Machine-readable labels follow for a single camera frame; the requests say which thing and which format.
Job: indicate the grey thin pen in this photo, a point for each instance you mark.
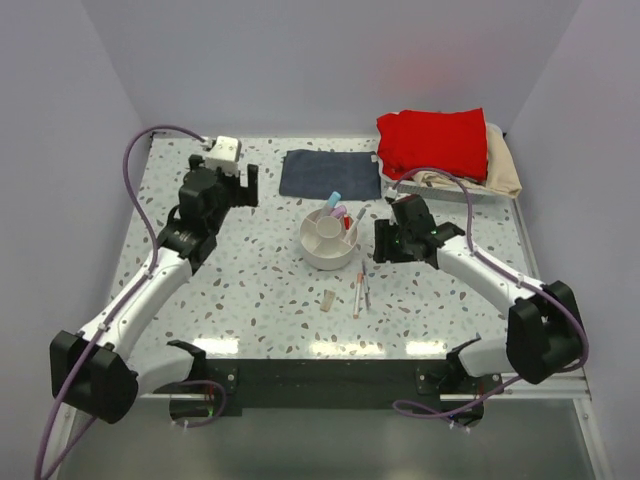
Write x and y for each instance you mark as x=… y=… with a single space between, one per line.
x=366 y=286

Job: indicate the blue capped clear tube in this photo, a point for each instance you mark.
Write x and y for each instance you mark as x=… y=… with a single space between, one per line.
x=330 y=204

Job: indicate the pink glue stick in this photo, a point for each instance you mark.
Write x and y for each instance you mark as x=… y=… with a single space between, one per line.
x=338 y=211

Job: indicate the beige folded cloth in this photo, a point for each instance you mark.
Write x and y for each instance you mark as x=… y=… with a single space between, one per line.
x=502 y=177

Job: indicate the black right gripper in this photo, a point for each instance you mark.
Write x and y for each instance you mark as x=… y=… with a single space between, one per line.
x=383 y=252

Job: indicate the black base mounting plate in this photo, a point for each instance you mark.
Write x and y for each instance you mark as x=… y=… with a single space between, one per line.
x=337 y=384

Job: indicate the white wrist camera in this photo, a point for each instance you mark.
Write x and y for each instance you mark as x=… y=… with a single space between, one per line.
x=223 y=153
x=390 y=195

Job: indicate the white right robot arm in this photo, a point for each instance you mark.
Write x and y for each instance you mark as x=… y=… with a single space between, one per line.
x=545 y=334

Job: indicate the white round divided organizer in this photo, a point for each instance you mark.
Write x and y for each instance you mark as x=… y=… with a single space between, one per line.
x=326 y=243

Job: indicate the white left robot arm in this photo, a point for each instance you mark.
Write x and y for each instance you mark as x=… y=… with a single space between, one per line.
x=90 y=369

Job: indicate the white plastic basket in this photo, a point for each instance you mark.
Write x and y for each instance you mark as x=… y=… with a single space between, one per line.
x=406 y=185

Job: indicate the white thin pen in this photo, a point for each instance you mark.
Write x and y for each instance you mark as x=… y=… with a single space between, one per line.
x=355 y=222

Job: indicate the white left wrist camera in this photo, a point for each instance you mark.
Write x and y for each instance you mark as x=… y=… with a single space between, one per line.
x=223 y=153

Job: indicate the dark blue folded cloth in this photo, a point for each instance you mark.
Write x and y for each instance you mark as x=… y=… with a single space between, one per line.
x=317 y=174

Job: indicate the beige eraser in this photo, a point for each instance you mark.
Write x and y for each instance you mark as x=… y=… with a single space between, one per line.
x=327 y=301

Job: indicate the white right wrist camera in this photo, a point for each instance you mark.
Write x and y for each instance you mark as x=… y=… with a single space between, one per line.
x=390 y=195

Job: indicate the orange white pen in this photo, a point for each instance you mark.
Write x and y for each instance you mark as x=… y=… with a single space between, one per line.
x=357 y=295

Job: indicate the red folded cloth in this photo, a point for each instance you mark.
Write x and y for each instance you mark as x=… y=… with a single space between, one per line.
x=454 y=142

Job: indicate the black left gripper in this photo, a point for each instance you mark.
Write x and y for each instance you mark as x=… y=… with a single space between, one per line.
x=245 y=196

